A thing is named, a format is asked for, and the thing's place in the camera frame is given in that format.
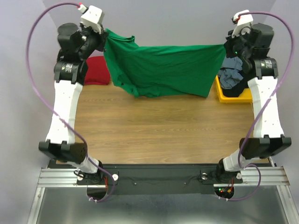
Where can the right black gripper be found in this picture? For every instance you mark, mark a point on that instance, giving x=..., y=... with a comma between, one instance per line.
x=231, y=41

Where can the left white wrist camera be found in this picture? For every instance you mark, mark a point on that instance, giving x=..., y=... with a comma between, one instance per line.
x=91, y=17

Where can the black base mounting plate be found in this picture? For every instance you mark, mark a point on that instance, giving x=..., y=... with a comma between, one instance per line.
x=160, y=179

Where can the black t shirt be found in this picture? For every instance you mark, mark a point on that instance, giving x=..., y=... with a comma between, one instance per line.
x=238, y=89

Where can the folded red t shirt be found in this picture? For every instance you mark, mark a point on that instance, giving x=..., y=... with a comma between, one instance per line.
x=97, y=73

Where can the green t shirt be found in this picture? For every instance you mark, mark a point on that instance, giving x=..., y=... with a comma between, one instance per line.
x=156, y=71

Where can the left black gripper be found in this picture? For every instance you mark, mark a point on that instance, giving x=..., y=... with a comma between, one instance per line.
x=100, y=36

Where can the grey blue t shirt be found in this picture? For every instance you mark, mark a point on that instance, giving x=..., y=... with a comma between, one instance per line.
x=229, y=74

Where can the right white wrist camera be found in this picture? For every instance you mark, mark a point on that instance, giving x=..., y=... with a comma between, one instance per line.
x=243, y=23

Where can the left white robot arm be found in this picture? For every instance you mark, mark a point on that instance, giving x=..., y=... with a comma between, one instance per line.
x=77, y=43

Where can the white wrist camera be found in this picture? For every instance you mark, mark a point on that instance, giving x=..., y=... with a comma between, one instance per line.
x=243, y=23
x=91, y=17

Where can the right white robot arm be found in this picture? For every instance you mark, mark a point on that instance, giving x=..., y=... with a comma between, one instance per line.
x=266, y=137

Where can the aluminium frame rail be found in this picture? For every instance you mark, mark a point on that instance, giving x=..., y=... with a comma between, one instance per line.
x=270, y=176

